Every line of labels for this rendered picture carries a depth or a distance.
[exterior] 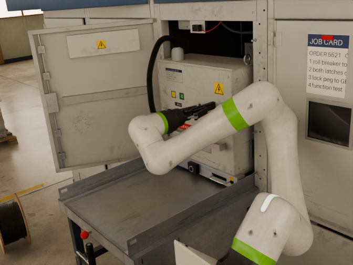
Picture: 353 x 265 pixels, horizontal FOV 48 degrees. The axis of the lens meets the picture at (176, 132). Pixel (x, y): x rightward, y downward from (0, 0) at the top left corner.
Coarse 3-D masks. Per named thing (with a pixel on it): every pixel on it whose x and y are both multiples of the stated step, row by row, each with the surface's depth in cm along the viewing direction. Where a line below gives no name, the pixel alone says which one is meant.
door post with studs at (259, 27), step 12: (264, 0) 146; (264, 12) 148; (264, 24) 149; (264, 36) 151; (264, 48) 152; (264, 60) 154; (264, 72) 155; (252, 132) 167; (264, 144) 166; (264, 156) 168; (264, 168) 170; (264, 180) 172
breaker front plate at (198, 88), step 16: (160, 64) 191; (176, 64) 181; (160, 80) 195; (192, 80) 176; (208, 80) 168; (224, 80) 161; (176, 96) 188; (192, 96) 179; (208, 96) 171; (224, 96) 163; (208, 112) 174; (208, 160) 183; (224, 160) 175
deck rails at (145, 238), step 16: (96, 176) 188; (112, 176) 194; (128, 176) 197; (64, 192) 178; (80, 192) 184; (224, 192) 165; (240, 192) 172; (192, 208) 154; (208, 208) 160; (160, 224) 144; (176, 224) 150; (128, 240) 136; (144, 240) 141; (128, 256) 138
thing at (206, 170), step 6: (186, 162) 195; (198, 162) 188; (186, 168) 196; (204, 168) 185; (210, 168) 182; (204, 174) 186; (210, 174) 183; (216, 174) 180; (222, 174) 176; (228, 174) 174; (240, 174) 173; (222, 180) 178; (234, 180) 171
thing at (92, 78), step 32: (32, 32) 185; (64, 32) 191; (96, 32) 194; (128, 32) 196; (64, 64) 196; (96, 64) 200; (128, 64) 204; (64, 96) 201; (96, 96) 203; (128, 96) 209; (64, 128) 206; (96, 128) 210; (64, 160) 212; (96, 160) 216; (128, 160) 218
